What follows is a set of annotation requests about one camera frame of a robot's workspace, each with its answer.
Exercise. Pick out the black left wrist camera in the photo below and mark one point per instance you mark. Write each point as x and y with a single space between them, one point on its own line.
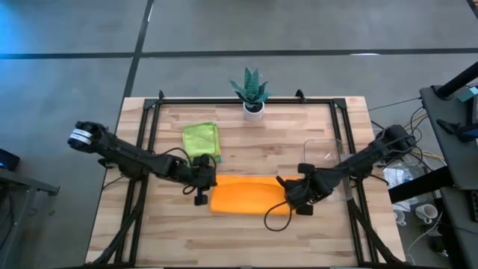
201 199

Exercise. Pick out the clear plastic bag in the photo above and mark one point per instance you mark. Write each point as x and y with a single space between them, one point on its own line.
399 175

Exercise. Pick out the clear plastic bin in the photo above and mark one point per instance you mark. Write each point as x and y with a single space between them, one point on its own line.
325 153

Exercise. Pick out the orange microfiber towel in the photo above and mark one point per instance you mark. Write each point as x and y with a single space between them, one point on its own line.
246 196

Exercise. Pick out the black floor beam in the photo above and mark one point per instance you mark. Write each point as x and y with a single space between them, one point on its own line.
422 185

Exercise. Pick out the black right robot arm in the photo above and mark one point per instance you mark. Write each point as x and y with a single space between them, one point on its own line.
369 153

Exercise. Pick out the black box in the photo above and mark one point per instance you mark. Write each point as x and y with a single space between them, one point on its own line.
7 160

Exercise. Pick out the white plant pot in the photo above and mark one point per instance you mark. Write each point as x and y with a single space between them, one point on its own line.
254 116

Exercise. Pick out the black desk device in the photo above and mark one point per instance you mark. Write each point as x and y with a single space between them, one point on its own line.
457 129

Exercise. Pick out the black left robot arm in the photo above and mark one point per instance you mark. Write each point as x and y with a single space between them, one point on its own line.
127 157

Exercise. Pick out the teal object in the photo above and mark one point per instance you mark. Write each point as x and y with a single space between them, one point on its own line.
468 93

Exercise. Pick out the grey side desk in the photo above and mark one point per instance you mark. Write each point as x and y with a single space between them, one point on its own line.
26 183

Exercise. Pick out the lime microfiber towel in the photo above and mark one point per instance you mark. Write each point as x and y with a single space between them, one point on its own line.
199 140

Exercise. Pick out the green snake plant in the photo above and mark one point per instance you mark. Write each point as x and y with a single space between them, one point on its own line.
252 87

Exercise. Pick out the dark grey desk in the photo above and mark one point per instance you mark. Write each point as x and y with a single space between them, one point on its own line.
448 157

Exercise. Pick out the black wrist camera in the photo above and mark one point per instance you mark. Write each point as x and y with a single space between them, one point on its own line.
304 210
201 199

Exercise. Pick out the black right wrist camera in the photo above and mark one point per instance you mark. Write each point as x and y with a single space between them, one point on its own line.
304 210

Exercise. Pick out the black pole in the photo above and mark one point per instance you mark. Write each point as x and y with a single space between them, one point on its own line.
459 80

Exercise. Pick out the white mug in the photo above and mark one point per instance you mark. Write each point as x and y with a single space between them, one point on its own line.
399 217
425 212

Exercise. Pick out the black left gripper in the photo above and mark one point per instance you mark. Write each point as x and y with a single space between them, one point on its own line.
201 172

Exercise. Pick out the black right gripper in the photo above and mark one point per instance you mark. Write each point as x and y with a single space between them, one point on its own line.
304 187

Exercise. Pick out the black aluminium rig frame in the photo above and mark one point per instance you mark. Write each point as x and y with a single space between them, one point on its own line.
216 101

